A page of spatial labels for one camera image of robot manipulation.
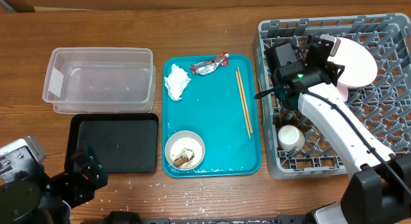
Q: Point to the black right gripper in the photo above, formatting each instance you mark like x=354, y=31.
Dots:
x=325, y=61

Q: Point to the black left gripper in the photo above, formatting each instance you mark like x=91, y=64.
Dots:
x=83, y=189

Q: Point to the pink bowl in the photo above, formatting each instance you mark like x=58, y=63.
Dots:
x=343, y=92

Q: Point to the white round plate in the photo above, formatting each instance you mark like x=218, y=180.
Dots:
x=360, y=68

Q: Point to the beige cup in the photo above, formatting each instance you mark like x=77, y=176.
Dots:
x=290, y=137

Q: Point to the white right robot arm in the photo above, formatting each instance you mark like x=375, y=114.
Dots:
x=379, y=186

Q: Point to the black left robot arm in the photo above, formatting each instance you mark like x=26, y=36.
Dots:
x=29, y=195

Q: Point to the grey dishwasher rack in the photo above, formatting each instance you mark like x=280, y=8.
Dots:
x=383, y=107

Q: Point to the wooden chopstick right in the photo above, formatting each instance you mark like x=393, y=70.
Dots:
x=247, y=108

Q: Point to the wooden chopstick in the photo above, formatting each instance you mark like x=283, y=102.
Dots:
x=243, y=103
x=247, y=108

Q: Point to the wooden chopstick left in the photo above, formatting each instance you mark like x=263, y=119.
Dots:
x=243, y=103

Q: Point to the black tray bin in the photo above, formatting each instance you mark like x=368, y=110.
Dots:
x=123, y=143

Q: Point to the teal serving tray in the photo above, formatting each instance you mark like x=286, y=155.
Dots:
x=211, y=107

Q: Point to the red silver snack wrapper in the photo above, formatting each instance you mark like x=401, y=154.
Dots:
x=209, y=66

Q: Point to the clear plastic bin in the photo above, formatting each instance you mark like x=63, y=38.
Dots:
x=100, y=80

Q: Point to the grey bowl with food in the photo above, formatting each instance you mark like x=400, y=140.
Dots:
x=184, y=150

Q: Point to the crumpled white napkin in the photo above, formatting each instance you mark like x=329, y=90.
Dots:
x=176, y=82

